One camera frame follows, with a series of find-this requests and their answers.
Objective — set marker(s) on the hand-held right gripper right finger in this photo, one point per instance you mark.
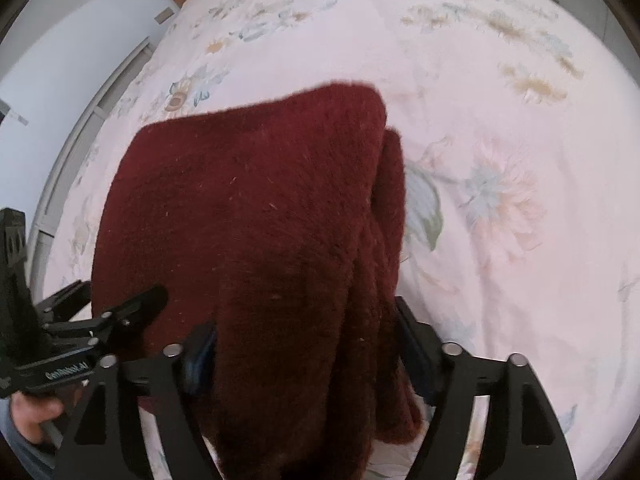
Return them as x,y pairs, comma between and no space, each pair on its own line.
415,350

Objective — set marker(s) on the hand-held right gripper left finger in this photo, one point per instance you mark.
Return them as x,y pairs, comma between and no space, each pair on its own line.
200,355

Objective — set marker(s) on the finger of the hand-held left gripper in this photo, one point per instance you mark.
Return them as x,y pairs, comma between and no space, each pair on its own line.
135,312
70,297

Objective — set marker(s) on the dark red fuzzy sweater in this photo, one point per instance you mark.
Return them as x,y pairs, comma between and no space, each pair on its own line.
250,210

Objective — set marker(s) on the person's left forearm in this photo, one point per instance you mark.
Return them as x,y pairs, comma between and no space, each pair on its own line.
15,452

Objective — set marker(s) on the person's left hand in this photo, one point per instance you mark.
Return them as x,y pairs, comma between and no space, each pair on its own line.
32,415

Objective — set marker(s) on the white skirting board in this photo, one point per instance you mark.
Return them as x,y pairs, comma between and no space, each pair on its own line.
75,135

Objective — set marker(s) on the floral bed sheet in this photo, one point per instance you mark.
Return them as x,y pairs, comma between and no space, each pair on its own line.
500,110

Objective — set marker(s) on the grey wall fixture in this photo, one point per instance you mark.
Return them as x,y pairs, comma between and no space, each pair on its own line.
12,112

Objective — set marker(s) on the white wall socket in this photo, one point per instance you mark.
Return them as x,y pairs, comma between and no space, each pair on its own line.
163,15

